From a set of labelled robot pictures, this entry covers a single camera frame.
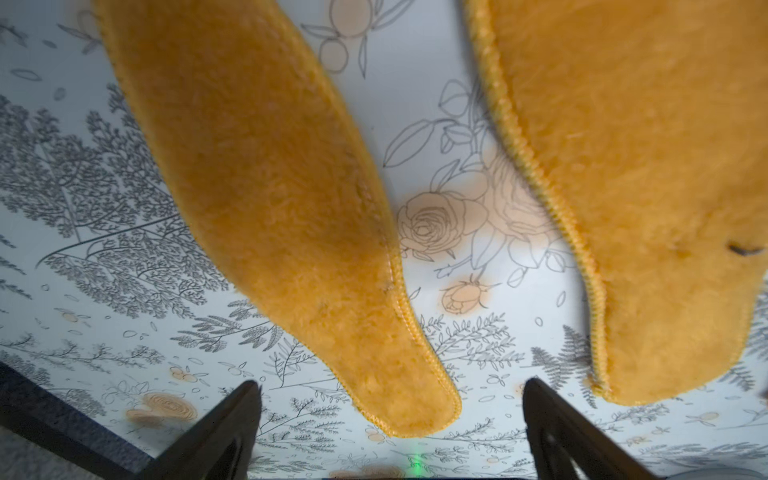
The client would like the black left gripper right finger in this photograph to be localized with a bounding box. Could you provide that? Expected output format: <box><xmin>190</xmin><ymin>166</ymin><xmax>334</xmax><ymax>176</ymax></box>
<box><xmin>522</xmin><ymin>378</ymin><xmax>655</xmax><ymax>479</ymax></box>

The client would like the floral patterned table mat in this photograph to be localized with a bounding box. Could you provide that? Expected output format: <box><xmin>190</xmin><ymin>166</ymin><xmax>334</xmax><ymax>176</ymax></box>
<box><xmin>1</xmin><ymin>1</ymin><xmax>767</xmax><ymax>479</ymax></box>

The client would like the orange fleece insole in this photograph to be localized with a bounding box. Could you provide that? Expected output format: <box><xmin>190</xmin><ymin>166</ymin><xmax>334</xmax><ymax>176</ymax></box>
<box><xmin>94</xmin><ymin>1</ymin><xmax>462</xmax><ymax>438</ymax></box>
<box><xmin>465</xmin><ymin>1</ymin><xmax>767</xmax><ymax>406</ymax></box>

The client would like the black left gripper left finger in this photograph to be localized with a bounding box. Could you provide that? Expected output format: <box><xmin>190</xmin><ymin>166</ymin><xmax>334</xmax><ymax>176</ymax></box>
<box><xmin>134</xmin><ymin>380</ymin><xmax>262</xmax><ymax>480</ymax></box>

